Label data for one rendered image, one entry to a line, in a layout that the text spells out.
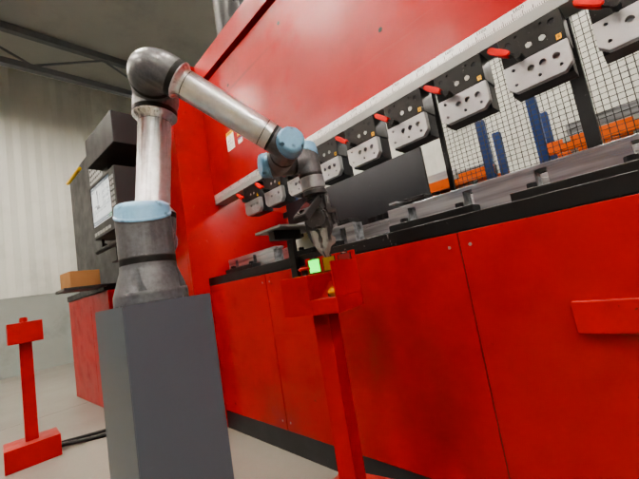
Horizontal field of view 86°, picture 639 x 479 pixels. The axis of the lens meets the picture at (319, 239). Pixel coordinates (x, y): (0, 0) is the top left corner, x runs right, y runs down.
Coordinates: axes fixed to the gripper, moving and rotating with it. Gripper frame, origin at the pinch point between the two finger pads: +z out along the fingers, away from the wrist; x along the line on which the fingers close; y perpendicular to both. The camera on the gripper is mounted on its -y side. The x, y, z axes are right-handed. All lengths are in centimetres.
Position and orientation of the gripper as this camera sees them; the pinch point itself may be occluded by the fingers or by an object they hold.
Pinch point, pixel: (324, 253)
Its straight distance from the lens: 106.2
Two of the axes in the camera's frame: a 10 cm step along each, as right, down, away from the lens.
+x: -8.2, 2.0, 5.4
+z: 2.1, 9.8, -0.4
